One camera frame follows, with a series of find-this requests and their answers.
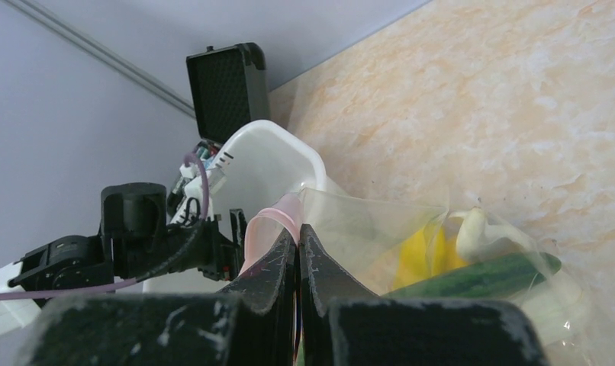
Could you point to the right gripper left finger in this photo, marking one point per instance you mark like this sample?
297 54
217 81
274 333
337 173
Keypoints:
251 321

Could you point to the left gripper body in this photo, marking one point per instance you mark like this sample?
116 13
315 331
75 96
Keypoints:
144 244

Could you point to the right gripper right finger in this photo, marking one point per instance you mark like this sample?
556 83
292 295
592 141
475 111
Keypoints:
344 323

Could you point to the clear zip top bag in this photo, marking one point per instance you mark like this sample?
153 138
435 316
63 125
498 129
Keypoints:
365 237

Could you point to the white plastic basket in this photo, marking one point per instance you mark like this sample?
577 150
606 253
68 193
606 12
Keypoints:
260 163

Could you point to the long dark green cucumber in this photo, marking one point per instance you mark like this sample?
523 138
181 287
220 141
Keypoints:
496 278

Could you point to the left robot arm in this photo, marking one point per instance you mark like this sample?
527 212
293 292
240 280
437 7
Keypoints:
64 266

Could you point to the black open case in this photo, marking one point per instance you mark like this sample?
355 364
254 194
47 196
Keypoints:
229 89

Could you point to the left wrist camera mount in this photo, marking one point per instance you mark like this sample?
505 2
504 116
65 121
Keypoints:
196 187

